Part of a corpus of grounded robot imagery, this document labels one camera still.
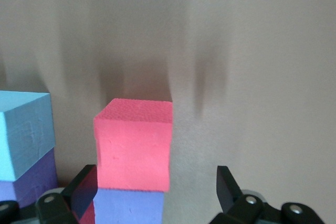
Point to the red foam cube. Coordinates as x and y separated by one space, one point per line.
134 145

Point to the blue foam cube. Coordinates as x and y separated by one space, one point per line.
23 134

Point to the purple foam cube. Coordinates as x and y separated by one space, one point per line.
128 208
34 179

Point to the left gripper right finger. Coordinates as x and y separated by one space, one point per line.
236 208

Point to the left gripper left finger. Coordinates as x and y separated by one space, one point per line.
52 208

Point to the brown table mat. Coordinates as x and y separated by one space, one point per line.
236 51

